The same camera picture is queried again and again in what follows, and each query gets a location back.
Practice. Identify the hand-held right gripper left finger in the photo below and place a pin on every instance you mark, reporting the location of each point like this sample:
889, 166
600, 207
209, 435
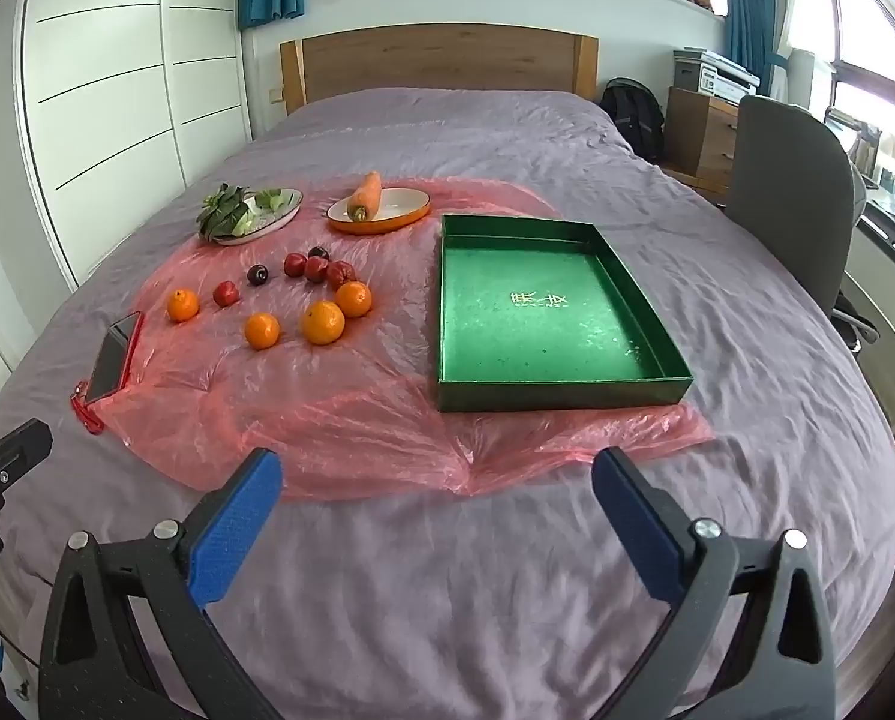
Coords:
237, 525

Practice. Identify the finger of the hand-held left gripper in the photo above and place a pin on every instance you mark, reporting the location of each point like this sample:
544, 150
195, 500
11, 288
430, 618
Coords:
12, 444

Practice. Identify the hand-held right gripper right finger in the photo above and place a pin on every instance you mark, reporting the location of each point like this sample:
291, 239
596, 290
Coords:
635, 525

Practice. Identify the large orange tangerine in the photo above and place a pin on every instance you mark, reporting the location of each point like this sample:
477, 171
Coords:
323, 322

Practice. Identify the small red apple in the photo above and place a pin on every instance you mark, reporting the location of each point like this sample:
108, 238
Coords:
340, 272
225, 292
294, 264
316, 268

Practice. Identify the green shallow box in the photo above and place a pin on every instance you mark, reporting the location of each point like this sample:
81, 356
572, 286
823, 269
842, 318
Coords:
492, 330

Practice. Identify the dark purple plum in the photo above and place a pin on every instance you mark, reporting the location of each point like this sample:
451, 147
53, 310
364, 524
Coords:
258, 274
318, 251

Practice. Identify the phone in red case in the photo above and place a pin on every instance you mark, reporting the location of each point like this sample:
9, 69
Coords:
110, 360

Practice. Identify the pink plastic sheet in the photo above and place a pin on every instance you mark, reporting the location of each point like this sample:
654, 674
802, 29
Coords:
342, 405

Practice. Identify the green bok choy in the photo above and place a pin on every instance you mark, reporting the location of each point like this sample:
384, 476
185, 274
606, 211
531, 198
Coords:
226, 214

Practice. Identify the white oval plate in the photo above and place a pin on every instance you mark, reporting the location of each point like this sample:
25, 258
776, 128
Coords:
279, 214

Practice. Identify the small bok choy piece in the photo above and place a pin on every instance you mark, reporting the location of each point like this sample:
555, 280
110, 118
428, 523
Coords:
271, 199

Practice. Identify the white wardrobe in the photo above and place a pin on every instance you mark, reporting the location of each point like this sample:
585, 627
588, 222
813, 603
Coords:
102, 90

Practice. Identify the carrot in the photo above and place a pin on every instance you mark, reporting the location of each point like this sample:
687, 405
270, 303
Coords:
363, 199

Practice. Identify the orange oval dish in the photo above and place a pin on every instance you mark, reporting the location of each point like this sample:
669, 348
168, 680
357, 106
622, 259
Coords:
402, 206

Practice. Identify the white desk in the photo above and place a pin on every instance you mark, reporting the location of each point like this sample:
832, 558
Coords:
886, 255

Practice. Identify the grey office chair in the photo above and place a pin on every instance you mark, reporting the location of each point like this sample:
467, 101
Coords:
785, 187

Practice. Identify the wooden dresser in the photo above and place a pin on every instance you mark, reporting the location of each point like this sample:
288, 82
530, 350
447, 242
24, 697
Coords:
699, 135

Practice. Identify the black backpack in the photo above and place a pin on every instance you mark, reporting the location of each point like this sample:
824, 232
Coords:
635, 120

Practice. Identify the bed with purple sheet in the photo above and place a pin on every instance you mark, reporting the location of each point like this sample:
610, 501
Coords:
492, 142

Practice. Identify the white printer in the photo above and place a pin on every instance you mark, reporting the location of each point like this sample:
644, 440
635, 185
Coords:
729, 79

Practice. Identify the wooden headboard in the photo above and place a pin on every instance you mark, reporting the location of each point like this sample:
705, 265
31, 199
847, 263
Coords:
440, 60

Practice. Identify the window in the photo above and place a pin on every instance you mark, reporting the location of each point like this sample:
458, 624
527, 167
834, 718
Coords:
867, 22

